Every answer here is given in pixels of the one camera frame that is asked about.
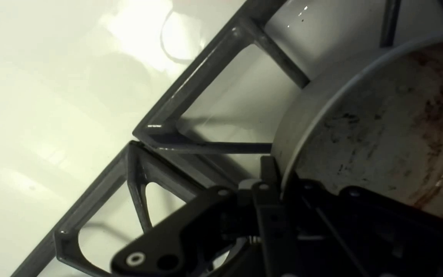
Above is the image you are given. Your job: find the white gas stove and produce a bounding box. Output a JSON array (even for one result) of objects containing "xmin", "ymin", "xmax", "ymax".
[{"xmin": 0, "ymin": 0, "xmax": 443, "ymax": 277}]

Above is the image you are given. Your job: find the steel cooking pot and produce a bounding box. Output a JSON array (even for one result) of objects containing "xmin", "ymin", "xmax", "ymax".
[{"xmin": 270, "ymin": 21, "xmax": 443, "ymax": 229}]

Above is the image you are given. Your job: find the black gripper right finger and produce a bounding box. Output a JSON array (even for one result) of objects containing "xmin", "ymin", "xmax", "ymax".
[{"xmin": 281, "ymin": 176, "xmax": 443, "ymax": 277}]

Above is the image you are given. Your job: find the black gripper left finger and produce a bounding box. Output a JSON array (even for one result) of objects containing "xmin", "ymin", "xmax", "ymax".
[{"xmin": 109, "ymin": 175, "xmax": 285, "ymax": 277}]

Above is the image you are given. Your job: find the black cast iron burner grate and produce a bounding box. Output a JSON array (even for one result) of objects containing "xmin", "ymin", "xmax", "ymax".
[
  {"xmin": 130, "ymin": 0, "xmax": 404, "ymax": 156},
  {"xmin": 9, "ymin": 138, "xmax": 273, "ymax": 277}
]

